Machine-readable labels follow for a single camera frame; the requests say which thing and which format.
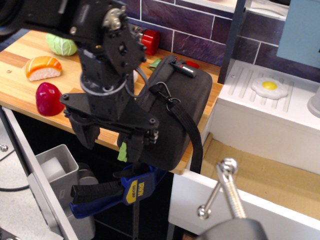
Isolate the white drawer front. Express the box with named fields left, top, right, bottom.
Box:
left=168, top=170, right=320, bottom=240

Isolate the toy ice cream cone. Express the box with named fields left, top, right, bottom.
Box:
left=133, top=70, right=139, bottom=83

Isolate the black shoulder strap with clip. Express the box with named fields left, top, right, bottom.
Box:
left=148, top=81, right=204, bottom=175

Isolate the black zipper bag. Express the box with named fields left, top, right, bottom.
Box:
left=137, top=55, right=213, bottom=171

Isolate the white toy sink unit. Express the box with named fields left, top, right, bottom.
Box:
left=210, top=60, right=320, bottom=174

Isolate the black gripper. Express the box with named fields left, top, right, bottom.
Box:
left=60, top=88, right=159, bottom=163

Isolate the blue Irwin bar clamp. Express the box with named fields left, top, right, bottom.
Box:
left=69, top=162, right=167, bottom=240

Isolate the green taped zipper pull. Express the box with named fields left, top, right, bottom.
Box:
left=117, top=142, right=128, bottom=163

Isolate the toy fried egg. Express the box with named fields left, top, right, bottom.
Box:
left=251, top=77, right=289, bottom=100

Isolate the silver metal screw clamp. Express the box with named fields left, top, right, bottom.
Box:
left=196, top=157, right=269, bottom=240

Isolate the red toy pepper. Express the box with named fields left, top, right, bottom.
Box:
left=35, top=82, right=65, bottom=117

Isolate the green toy cabbage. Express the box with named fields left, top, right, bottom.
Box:
left=46, top=33, right=78, bottom=56

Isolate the grey metal pot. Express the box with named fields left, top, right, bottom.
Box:
left=307, top=87, right=320, bottom=118

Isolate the grey plastic bin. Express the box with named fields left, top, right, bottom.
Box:
left=24, top=144, right=98, bottom=240

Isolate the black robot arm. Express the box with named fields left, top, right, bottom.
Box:
left=0, top=0, right=159, bottom=163

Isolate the red capped spice jar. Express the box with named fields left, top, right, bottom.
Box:
left=132, top=25, right=161, bottom=56

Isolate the toy salmon sushi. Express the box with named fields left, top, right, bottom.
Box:
left=24, top=56, right=63, bottom=81

